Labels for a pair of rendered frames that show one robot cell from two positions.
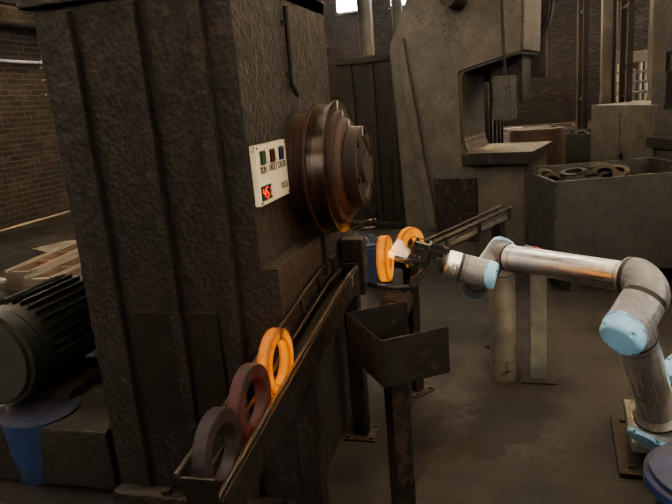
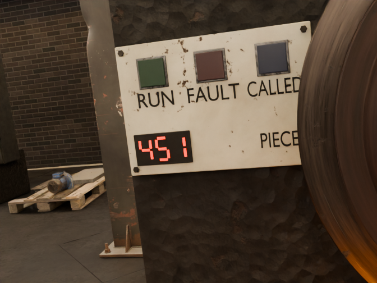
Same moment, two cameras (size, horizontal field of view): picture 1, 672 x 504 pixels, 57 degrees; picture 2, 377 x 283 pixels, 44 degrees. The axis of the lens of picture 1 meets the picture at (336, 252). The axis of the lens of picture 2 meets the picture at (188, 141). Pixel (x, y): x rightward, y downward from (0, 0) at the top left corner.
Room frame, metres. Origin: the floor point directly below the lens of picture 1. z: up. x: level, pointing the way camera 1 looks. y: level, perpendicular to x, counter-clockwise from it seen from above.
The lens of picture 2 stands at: (1.87, -0.44, 1.19)
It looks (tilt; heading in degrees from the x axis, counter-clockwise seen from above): 8 degrees down; 88
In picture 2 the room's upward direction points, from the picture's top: 7 degrees counter-clockwise
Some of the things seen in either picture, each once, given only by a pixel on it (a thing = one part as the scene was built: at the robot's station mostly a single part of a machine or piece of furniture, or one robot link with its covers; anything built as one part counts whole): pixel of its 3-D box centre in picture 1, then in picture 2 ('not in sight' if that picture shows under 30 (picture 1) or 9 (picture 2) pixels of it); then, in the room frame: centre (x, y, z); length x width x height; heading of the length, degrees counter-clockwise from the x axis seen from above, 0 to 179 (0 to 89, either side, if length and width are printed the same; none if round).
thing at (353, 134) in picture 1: (359, 166); not in sight; (2.20, -0.11, 1.11); 0.28 x 0.06 x 0.28; 164
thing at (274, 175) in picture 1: (271, 171); (215, 103); (1.93, 0.18, 1.15); 0.26 x 0.02 x 0.18; 164
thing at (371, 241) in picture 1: (368, 258); not in sight; (4.51, -0.24, 0.17); 0.57 x 0.31 x 0.34; 4
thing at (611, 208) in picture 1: (606, 218); not in sight; (4.23, -1.93, 0.39); 1.03 x 0.83 x 0.77; 89
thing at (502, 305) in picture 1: (502, 326); not in sight; (2.69, -0.75, 0.26); 0.12 x 0.12 x 0.52
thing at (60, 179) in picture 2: not in sight; (64, 180); (0.68, 4.49, 0.25); 0.40 x 0.24 x 0.22; 74
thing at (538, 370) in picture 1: (537, 314); not in sight; (2.68, -0.91, 0.31); 0.24 x 0.16 x 0.62; 164
